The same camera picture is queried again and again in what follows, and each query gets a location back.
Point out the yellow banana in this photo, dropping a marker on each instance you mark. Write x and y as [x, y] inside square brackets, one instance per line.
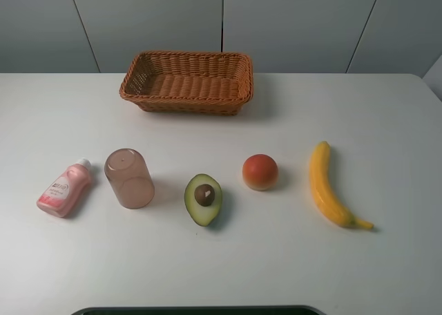
[324, 196]

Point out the brown wicker basket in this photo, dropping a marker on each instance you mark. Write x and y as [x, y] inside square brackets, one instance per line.
[214, 83]

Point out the red orange tomato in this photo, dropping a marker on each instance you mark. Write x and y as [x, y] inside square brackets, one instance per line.
[260, 172]

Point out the halved avocado with pit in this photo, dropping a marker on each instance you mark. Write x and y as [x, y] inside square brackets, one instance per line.
[203, 199]

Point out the translucent pink plastic cup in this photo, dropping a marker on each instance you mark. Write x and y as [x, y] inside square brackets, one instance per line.
[128, 175]

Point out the pink detergent bottle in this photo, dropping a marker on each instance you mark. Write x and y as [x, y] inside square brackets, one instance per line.
[65, 192]

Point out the black tray edge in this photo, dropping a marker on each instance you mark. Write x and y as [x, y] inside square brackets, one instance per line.
[201, 310]

